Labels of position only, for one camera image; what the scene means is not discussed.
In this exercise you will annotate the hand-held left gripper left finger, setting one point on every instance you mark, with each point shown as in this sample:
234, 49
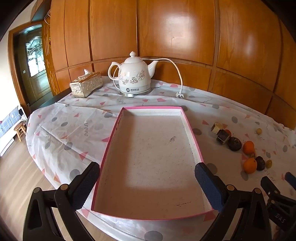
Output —
86, 185

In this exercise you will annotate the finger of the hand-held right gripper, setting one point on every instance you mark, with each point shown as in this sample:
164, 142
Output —
269, 185
291, 178

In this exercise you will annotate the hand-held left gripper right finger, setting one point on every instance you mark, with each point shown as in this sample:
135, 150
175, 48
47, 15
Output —
208, 185

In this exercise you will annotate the small yellow fruit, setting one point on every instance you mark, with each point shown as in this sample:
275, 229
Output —
269, 163
259, 131

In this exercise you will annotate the dark water chestnut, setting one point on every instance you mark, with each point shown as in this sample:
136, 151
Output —
260, 163
235, 143

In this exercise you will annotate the round orange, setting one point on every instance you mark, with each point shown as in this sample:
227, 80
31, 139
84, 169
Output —
249, 165

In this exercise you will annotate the orange with stem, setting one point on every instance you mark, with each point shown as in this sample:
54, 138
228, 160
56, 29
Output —
248, 147

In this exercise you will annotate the dark sugarcane piece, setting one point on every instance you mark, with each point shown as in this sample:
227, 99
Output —
223, 137

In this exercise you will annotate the red tomato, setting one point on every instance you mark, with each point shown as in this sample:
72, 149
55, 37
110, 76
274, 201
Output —
228, 132

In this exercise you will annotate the sugarcane piece with pale end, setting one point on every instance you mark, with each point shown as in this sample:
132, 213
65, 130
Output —
217, 127

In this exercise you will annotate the pink-edged cardboard tray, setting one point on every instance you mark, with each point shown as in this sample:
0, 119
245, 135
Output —
150, 150

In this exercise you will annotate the white patterned tablecloth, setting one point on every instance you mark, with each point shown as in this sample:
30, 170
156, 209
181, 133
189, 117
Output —
69, 129

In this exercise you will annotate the wooden stool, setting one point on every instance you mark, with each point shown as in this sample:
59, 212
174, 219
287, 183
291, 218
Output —
20, 131

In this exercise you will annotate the blue plaid cloth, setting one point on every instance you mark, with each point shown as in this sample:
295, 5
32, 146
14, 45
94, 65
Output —
7, 121

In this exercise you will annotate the silver kettle base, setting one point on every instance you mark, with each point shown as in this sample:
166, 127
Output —
135, 94

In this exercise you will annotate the wooden door with glass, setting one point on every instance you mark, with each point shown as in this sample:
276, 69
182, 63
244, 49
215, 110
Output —
37, 85

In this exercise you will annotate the white tissue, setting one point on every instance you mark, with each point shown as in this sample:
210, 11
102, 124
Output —
87, 72

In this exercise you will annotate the white floral ceramic kettle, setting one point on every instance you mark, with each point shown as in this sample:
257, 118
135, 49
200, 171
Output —
134, 71

